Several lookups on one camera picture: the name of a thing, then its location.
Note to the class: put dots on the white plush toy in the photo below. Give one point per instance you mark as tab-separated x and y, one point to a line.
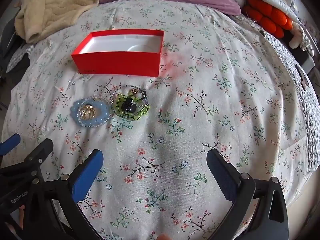
297	38

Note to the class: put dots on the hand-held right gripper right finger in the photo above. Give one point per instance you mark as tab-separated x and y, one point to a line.
222	175

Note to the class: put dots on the red cardboard box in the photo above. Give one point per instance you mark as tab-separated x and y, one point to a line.
117	63

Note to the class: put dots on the grey quilted bedspread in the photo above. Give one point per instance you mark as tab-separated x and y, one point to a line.
300	110

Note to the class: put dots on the small gold charm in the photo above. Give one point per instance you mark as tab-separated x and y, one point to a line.
135	92

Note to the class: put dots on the grey box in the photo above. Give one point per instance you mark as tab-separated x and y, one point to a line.
308	63

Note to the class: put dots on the floral bedsheet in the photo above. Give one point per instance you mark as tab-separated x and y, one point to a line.
200	105

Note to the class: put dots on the orange plush toy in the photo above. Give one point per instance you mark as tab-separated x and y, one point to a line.
265	12

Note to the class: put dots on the beige quilted blanket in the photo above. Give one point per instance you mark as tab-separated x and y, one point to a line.
57	5

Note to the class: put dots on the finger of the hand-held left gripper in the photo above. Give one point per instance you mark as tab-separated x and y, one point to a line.
8	143
30	165

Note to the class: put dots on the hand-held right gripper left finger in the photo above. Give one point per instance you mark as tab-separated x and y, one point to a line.
87	175

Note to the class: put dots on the dark chair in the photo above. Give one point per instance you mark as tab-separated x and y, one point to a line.
10	42

